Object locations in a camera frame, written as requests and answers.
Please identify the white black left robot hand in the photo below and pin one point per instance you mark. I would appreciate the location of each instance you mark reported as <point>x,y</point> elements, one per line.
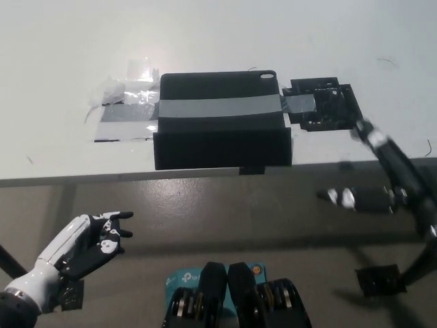
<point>54,253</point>

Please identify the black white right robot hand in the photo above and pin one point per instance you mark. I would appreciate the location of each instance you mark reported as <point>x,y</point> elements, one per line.
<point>399,164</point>

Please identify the black folding tablet cover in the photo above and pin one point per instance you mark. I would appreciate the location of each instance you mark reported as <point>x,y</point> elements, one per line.
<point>222,147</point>

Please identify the black robot body blocks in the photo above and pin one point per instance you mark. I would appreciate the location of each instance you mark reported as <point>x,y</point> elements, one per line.
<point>239,300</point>

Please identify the black table leg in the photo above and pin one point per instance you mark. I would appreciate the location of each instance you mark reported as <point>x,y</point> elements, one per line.
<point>12,263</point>
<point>421,263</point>

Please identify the black 3D printed fixture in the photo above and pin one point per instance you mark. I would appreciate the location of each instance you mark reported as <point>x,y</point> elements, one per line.
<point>336,102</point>

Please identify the teal tp-link box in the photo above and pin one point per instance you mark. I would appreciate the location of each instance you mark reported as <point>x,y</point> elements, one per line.
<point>184,278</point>

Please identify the black tape tab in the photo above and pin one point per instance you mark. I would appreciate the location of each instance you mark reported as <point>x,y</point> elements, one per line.
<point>252,170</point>

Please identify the silver tape patch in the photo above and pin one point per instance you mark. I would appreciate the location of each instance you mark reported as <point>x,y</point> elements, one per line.
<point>126,118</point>

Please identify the white crumpled tape wad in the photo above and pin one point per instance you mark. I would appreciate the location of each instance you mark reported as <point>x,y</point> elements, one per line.
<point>111,90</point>

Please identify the clear tape piece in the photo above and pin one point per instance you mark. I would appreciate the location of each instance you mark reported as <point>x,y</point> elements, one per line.
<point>140,70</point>

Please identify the grey duct tape strip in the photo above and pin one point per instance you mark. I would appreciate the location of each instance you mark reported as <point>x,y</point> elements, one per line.
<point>218,106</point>

